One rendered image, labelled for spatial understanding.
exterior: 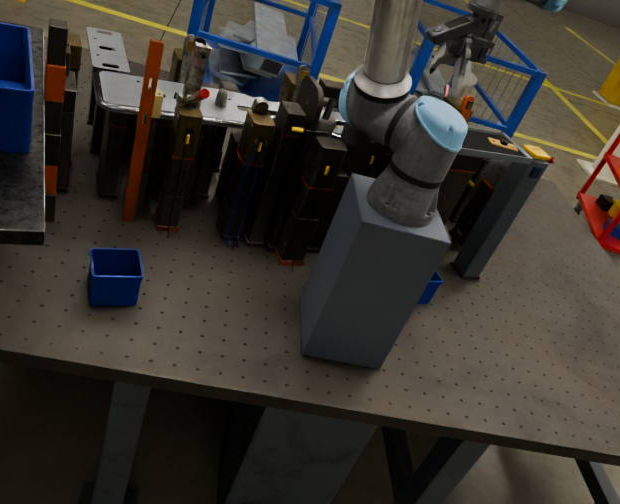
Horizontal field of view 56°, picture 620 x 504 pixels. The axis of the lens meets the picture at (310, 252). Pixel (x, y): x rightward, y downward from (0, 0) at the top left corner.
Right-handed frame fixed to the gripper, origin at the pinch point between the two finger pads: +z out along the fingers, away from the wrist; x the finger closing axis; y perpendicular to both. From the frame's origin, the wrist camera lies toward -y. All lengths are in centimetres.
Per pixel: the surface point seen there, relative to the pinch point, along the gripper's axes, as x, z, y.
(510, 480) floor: -34, 128, 81
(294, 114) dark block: 2.5, 15.8, -32.9
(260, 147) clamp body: 3.1, 26.6, -38.6
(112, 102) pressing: 16, 28, -74
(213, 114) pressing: 19, 28, -49
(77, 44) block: 33, 22, -84
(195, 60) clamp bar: 8, 10, -58
